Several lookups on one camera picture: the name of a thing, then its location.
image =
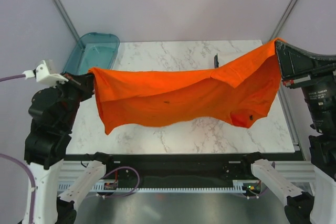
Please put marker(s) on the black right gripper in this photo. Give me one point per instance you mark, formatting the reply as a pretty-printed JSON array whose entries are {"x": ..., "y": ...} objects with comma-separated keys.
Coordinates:
[{"x": 299, "y": 66}]

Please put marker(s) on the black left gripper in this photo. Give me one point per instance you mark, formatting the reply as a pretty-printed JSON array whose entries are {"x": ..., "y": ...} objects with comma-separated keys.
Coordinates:
[{"x": 85, "y": 82}]

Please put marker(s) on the orange t shirt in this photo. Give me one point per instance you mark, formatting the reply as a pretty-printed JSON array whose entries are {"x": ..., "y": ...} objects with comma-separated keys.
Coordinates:
[{"x": 238, "y": 93}]

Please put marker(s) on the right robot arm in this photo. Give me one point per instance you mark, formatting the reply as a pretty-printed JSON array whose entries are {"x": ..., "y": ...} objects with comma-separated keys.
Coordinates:
[{"x": 305, "y": 189}]

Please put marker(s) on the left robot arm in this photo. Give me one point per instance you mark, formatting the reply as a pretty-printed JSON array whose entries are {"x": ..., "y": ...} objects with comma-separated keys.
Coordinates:
[{"x": 44, "y": 153}]

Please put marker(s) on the teal plastic bin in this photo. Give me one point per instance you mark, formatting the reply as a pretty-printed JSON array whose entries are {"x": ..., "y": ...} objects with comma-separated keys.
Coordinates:
[{"x": 93, "y": 50}]

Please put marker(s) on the right aluminium side rail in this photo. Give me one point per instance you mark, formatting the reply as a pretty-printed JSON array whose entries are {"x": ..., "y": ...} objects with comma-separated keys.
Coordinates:
[{"x": 289, "y": 120}]

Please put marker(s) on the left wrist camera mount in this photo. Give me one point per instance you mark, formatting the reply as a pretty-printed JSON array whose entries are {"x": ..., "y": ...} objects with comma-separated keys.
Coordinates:
[{"x": 45, "y": 73}]

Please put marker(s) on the right aluminium frame post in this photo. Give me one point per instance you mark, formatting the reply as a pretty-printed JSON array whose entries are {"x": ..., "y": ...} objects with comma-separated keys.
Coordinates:
[{"x": 284, "y": 18}]

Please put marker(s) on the aluminium frame post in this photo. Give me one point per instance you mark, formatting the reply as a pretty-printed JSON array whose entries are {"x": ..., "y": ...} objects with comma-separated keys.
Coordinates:
[
  {"x": 284, "y": 18},
  {"x": 62, "y": 11}
]

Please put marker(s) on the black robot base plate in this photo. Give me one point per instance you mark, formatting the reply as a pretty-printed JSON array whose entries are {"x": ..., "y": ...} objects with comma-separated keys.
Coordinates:
[{"x": 178, "y": 169}]

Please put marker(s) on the left aluminium frame post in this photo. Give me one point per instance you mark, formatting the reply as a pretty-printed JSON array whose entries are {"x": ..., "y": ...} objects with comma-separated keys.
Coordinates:
[{"x": 62, "y": 11}]

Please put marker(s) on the white slotted cable duct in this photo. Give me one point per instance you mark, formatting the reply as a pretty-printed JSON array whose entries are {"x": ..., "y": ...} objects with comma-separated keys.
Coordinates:
[{"x": 231, "y": 186}]

